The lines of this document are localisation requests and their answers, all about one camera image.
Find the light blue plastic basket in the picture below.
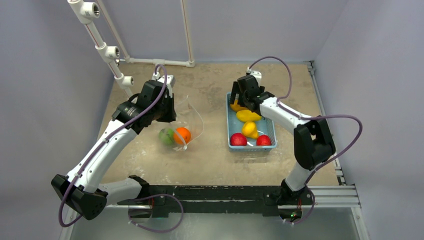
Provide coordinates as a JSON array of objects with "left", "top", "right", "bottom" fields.
[{"left": 225, "top": 92, "right": 277, "bottom": 152}]

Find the red apple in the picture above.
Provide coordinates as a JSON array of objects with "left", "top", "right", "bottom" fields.
[{"left": 229, "top": 132, "right": 248, "bottom": 146}]

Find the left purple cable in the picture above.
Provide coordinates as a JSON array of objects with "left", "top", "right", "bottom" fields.
[{"left": 58, "top": 63, "right": 185, "bottom": 234}]

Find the orange mango fruit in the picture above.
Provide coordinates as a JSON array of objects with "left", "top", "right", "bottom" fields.
[{"left": 229, "top": 99, "right": 248, "bottom": 113}]

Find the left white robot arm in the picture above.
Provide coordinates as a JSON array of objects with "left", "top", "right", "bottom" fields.
[{"left": 51, "top": 76, "right": 176, "bottom": 220}]

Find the aluminium frame rail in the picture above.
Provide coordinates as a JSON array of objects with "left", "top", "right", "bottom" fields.
[{"left": 307, "top": 60, "right": 370, "bottom": 240}]

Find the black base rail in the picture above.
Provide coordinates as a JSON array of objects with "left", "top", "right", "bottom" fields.
[{"left": 117, "top": 185, "right": 314, "bottom": 219}]

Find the white pipe frame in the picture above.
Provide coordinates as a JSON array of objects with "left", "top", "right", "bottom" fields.
[{"left": 67, "top": 0, "right": 196, "bottom": 97}]

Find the clear zip top bag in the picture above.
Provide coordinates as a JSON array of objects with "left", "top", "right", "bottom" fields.
[{"left": 157, "top": 95, "right": 204, "bottom": 152}]

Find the yellow mango fruit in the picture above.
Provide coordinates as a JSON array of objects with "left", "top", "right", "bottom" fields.
[{"left": 236, "top": 109, "right": 262, "bottom": 123}]

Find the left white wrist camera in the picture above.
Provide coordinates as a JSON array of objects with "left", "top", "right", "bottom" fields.
[{"left": 151, "top": 72, "right": 176, "bottom": 98}]

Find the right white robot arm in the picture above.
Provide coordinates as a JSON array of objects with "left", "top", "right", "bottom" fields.
[{"left": 229, "top": 74, "right": 336, "bottom": 204}]

